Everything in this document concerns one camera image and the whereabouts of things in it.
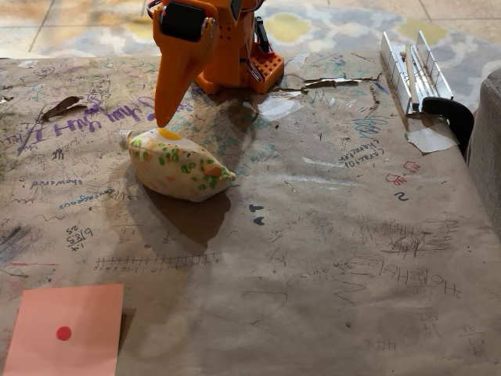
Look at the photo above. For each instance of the floral stuffed fabric pouch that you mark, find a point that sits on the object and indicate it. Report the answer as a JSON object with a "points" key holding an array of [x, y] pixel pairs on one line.
{"points": [[176, 168]]}

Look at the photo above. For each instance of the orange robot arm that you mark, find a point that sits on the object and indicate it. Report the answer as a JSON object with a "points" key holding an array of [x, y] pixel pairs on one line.
{"points": [[231, 51]]}

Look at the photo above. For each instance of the small red round object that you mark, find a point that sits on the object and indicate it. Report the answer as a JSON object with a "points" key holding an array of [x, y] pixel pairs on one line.
{"points": [[63, 333]]}

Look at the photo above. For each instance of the black connector on base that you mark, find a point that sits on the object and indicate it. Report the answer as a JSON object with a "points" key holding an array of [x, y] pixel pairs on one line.
{"points": [[262, 35]]}

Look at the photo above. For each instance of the grey yellow patterned rug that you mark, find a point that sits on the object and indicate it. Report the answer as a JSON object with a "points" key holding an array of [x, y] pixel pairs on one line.
{"points": [[344, 31]]}

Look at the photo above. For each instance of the small white tape piece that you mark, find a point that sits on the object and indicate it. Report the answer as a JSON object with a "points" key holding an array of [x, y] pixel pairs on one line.
{"points": [[26, 63]]}

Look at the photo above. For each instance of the thin wooden stick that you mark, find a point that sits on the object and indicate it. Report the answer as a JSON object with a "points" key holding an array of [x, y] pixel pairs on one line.
{"points": [[409, 74]]}

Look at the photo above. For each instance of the brown scribbled paper cover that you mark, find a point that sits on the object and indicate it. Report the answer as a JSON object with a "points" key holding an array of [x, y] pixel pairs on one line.
{"points": [[297, 243]]}

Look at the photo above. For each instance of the pink paper sheet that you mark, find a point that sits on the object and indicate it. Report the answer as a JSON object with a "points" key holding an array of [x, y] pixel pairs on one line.
{"points": [[74, 309]]}

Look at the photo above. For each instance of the black clamp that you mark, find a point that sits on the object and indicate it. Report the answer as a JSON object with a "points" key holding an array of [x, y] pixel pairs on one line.
{"points": [[454, 113]]}

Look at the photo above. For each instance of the grey upholstered sofa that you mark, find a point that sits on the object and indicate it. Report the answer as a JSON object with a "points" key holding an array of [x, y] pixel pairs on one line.
{"points": [[487, 149]]}

